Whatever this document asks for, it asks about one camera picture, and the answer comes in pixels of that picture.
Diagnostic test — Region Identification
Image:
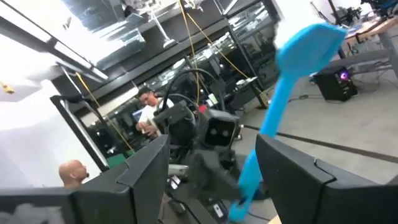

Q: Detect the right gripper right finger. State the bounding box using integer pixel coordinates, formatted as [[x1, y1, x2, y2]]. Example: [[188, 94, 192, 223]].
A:
[[254, 133, 398, 224]]

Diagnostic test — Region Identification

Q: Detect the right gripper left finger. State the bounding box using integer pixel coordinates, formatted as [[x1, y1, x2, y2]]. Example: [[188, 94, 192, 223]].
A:
[[0, 134, 170, 224]]

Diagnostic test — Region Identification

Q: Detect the sky blue dish brush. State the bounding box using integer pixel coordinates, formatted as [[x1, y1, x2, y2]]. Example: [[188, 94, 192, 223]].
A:
[[228, 22, 348, 223]]

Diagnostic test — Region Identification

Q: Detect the person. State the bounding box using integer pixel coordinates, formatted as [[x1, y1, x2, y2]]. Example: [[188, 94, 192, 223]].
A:
[[58, 159, 90, 190], [135, 86, 175, 140]]

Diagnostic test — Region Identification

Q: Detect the black computer tower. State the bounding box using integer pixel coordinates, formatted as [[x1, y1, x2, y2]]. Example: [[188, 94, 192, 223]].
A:
[[313, 66, 359, 103]]

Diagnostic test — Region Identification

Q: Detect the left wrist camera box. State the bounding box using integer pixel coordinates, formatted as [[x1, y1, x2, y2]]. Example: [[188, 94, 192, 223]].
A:
[[203, 108, 241, 149]]

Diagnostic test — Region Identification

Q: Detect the yellow cable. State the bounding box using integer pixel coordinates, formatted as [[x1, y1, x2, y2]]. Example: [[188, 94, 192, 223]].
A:
[[75, 72, 135, 153], [177, 0, 270, 105]]

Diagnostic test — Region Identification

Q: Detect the black overhead rig frame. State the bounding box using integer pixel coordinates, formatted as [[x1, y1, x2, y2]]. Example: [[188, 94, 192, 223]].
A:
[[49, 94, 110, 172]]

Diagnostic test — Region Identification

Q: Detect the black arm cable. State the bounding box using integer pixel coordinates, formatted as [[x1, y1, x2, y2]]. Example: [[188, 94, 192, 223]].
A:
[[160, 68, 227, 113]]

